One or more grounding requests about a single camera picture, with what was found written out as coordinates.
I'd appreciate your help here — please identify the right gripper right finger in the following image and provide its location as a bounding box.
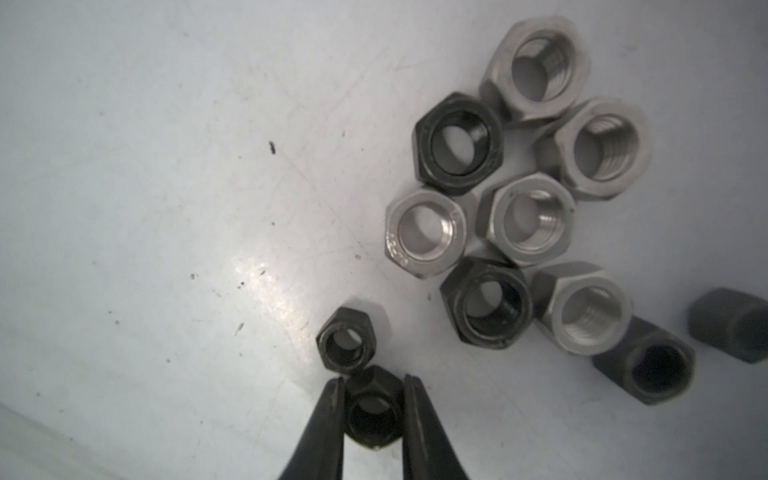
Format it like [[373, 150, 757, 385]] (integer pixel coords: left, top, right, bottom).
[[402, 375, 469, 480]]

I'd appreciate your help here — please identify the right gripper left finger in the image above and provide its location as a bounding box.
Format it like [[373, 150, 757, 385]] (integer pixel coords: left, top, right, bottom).
[[279, 377, 346, 480]]

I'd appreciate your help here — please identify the small black hex nut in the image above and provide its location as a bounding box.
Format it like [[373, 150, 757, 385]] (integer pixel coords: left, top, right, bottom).
[[316, 307, 377, 375]]

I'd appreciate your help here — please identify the silver hex nut lower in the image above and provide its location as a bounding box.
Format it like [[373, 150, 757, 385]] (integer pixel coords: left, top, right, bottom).
[[531, 261, 633, 357]]

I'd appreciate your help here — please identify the silver hex nut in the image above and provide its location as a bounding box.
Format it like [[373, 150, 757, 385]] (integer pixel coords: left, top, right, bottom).
[[533, 97, 651, 201], [479, 16, 591, 124], [384, 188, 468, 279], [475, 173, 576, 267], [531, 261, 633, 357]]

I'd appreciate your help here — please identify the silver hex nut left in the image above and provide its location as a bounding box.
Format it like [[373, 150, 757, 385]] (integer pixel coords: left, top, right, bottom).
[[384, 188, 468, 279]]

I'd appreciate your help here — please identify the black hex nut tilted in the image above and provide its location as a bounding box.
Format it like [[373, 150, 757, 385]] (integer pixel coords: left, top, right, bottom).
[[592, 316, 696, 406]]

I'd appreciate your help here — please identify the silver hex nut centre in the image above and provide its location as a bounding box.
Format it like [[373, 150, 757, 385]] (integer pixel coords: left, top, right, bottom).
[[475, 173, 576, 267]]

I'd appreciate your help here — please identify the black hex nut edge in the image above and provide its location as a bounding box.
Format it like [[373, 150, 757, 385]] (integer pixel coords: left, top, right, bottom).
[[688, 287, 767, 364]]

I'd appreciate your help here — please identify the silver hex nut right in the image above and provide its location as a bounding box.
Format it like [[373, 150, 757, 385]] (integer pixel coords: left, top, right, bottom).
[[533, 97, 651, 201]]

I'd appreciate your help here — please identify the silver hex nut top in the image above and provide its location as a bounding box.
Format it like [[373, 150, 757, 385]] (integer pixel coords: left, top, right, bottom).
[[479, 16, 591, 124]]

